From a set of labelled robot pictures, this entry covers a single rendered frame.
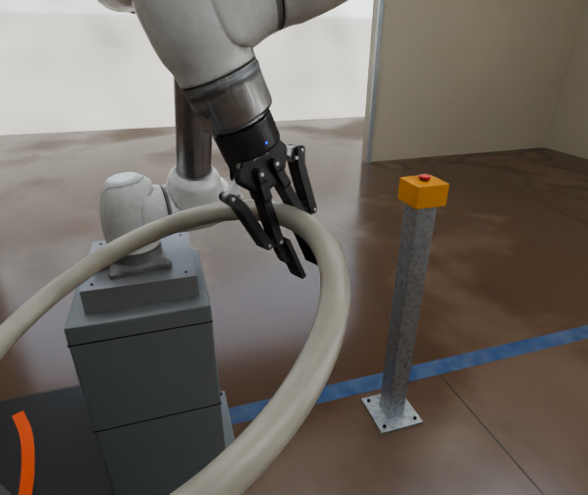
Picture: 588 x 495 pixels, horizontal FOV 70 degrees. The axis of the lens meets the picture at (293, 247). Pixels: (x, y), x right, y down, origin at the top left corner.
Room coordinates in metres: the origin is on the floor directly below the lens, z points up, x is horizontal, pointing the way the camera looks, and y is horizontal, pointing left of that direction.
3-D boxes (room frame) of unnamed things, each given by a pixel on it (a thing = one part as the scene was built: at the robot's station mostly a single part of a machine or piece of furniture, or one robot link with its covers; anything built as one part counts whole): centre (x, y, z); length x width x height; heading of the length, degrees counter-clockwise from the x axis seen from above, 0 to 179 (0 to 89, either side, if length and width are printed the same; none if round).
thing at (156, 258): (1.15, 0.51, 0.91); 0.22 x 0.18 x 0.06; 118
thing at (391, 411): (1.36, -0.44, 0.54); 0.20 x 0.20 x 1.09; 17
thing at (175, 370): (1.16, 0.49, 0.40); 0.50 x 0.50 x 0.80; 17
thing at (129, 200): (1.16, 0.48, 1.05); 0.18 x 0.16 x 0.22; 117
